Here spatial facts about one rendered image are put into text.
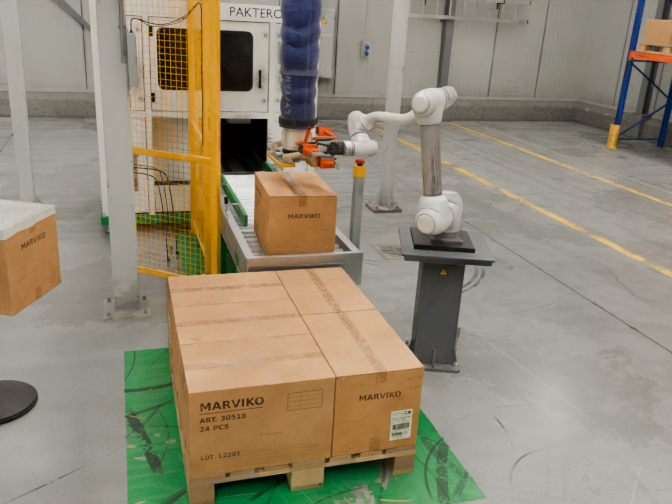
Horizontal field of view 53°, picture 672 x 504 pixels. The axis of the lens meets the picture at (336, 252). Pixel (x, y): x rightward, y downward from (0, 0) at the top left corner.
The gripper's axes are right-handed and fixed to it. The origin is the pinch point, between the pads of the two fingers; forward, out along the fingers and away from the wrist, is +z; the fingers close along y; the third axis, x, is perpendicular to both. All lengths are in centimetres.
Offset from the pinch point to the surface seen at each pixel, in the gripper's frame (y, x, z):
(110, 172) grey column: 26, 61, 108
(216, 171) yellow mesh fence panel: 28, 65, 43
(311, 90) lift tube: -30.5, 17.2, -5.3
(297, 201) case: 29.6, -4.1, 6.7
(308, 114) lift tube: -16.9, 16.2, -3.7
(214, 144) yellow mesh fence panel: 10, 66, 44
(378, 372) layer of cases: 67, -135, 5
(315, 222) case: 42.5, -4.8, -4.5
